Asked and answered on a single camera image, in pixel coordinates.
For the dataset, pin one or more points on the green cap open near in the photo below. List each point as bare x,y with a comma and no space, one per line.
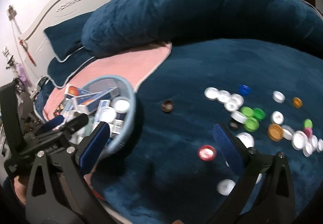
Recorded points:
251,124

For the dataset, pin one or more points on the white jar in basket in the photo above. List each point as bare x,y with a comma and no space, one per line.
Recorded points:
121,107

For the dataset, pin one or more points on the blue rolled plush blanket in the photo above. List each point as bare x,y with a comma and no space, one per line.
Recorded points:
122,24

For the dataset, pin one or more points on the blue pillow white piping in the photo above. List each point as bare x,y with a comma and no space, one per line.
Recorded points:
65,37

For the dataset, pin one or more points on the small white cap cluster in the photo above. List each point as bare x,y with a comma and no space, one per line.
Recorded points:
313,144

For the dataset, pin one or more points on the small orange cap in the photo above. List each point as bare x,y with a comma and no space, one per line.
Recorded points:
297,102

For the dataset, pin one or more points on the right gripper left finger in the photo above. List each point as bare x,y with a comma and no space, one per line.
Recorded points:
46,202

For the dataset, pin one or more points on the pink small cap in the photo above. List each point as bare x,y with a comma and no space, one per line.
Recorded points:
308,132

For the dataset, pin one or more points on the brown bottle cap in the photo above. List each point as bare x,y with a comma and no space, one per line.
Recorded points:
167,106

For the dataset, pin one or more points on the white cap printed top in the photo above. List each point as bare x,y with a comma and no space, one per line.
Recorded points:
225,187

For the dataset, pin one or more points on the blue mesh basket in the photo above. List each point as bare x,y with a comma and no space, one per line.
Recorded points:
120,131

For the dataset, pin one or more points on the white carved headboard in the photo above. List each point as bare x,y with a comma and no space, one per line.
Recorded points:
54,12

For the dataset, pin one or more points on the green cap open far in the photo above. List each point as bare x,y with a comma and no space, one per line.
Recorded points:
259,114

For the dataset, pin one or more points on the white cap far left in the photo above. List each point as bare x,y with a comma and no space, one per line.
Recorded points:
211,93

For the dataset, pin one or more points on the blue bottle cap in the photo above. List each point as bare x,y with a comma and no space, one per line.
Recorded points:
244,90

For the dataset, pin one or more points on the green cap solid top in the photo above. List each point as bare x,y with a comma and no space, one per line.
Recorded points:
247,111

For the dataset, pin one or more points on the clear silver rimmed lid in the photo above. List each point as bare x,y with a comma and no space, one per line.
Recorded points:
288,132

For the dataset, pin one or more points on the pink bed sheet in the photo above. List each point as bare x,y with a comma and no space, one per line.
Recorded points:
135,65

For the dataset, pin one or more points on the large white cap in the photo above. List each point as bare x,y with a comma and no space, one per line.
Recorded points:
247,139
299,140

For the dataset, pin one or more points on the red pink cap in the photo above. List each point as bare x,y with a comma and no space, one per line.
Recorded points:
207,153

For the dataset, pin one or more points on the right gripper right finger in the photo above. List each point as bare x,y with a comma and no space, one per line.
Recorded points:
275,202

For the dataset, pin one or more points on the blue plush bed cover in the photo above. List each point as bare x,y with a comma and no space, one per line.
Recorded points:
163,179

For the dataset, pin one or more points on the blue orange medicine box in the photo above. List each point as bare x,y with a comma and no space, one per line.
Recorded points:
88,103

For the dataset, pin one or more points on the white cap centre right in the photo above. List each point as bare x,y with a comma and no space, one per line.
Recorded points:
277,118

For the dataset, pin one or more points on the large orange cap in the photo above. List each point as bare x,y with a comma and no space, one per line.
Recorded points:
275,132

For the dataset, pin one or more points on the green cap open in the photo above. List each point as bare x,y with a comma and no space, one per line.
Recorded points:
259,114
251,124

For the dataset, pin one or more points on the light green small cap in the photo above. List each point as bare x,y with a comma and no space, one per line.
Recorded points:
307,123

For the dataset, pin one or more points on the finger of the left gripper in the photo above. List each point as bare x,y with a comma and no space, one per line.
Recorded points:
50,125
76,123

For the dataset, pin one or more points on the white cap lone top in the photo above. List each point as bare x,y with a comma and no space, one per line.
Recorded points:
279,97

